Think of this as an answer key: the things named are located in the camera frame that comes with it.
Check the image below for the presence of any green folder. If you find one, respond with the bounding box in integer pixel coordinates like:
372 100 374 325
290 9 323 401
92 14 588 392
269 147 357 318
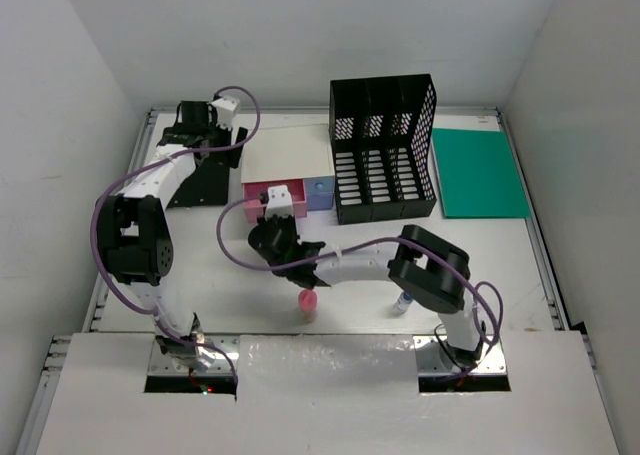
432 128 530 219

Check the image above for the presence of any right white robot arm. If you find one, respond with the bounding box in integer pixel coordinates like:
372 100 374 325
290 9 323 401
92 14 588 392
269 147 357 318
248 216 488 370

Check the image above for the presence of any black mesh file organizer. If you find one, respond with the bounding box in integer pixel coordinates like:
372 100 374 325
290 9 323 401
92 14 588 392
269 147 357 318
329 74 437 225

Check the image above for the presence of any black flat board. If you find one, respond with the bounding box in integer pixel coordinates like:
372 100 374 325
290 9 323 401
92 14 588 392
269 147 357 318
168 159 230 208

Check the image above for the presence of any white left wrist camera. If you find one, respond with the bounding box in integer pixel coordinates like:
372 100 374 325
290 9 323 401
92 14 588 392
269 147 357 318
210 96 241 130

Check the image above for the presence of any pink capped glue bottle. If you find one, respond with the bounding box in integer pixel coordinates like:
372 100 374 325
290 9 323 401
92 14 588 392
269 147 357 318
298 289 318 322

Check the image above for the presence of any small clear white bottle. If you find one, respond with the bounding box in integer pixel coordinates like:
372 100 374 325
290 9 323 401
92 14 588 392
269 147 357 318
392 292 413 316

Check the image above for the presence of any white drawer cabinet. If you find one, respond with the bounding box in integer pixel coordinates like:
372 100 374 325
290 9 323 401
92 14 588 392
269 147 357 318
240 124 334 184

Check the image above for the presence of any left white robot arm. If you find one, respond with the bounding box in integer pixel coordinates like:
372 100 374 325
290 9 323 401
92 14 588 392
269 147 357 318
93 95 248 372

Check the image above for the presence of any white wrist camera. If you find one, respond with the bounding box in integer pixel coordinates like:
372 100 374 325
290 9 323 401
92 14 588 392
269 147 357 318
264 185 294 219
210 96 241 130

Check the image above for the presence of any light blue small drawer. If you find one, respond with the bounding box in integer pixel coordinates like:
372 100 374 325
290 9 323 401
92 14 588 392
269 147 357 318
304 176 335 196

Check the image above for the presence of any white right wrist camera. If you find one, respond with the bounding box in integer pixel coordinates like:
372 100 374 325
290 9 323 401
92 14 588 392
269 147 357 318
264 185 294 219

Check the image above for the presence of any pink drawer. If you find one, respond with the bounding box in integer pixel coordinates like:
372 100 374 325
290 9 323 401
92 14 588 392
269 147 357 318
242 179 307 224

